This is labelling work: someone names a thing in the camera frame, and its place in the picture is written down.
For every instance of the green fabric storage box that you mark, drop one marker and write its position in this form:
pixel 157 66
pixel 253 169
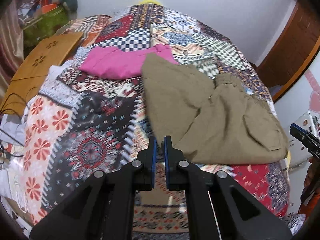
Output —
pixel 45 26

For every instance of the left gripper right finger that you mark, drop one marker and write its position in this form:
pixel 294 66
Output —
pixel 218 207

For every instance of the brown wooden room door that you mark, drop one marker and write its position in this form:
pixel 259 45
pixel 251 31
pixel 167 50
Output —
pixel 292 47

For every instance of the striped brown curtain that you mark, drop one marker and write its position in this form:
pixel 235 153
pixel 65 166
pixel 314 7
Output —
pixel 12 54

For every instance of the patchwork patterned bedspread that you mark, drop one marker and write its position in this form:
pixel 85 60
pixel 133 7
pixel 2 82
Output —
pixel 79 124

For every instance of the olive green pants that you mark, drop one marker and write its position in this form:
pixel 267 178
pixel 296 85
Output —
pixel 212 121

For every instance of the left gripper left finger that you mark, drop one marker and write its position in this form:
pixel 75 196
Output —
pixel 102 207

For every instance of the wooden lap desk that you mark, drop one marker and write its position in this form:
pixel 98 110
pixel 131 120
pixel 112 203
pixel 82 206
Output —
pixel 30 76

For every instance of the pink folded garment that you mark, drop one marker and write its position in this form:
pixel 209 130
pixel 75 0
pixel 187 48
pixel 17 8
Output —
pixel 114 64

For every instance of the person right hand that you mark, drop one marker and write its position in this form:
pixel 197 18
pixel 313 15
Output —
pixel 314 164

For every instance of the white sliding wardrobe door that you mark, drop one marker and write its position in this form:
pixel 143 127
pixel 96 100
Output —
pixel 300 105

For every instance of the yellow plush headboard cushion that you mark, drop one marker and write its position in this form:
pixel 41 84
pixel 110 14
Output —
pixel 150 1

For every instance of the striped orange pillow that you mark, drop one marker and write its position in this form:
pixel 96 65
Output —
pixel 90 27

